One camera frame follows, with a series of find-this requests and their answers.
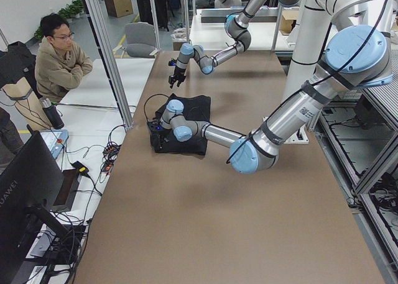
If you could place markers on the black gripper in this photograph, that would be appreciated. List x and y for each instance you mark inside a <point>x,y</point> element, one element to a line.
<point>161,135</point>
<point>178,72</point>

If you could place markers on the black graphic t-shirt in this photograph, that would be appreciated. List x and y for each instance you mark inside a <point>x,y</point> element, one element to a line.
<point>184,119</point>

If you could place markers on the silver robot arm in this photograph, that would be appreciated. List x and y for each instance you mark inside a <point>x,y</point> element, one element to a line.
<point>252,26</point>
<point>345,42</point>

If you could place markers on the power strip with red switches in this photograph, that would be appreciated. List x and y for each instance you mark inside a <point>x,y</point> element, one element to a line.
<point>110,154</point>

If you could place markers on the grey office chair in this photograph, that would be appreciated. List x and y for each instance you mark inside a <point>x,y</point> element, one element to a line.
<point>140,40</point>

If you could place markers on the teach pendant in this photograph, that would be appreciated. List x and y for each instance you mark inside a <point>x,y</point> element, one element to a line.
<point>55,140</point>

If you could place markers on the black water bottle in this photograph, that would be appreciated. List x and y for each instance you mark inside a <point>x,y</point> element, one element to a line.
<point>51,113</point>

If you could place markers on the man in beige hoodie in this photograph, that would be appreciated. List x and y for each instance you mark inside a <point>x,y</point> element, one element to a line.
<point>60,63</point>

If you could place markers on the black huawei monitor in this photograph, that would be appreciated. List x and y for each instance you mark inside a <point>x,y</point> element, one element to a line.
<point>29,187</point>

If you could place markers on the aluminium frame post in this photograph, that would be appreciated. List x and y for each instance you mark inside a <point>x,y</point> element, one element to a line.
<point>100,34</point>

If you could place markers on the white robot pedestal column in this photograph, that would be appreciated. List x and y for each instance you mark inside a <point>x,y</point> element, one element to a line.
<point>299,108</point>

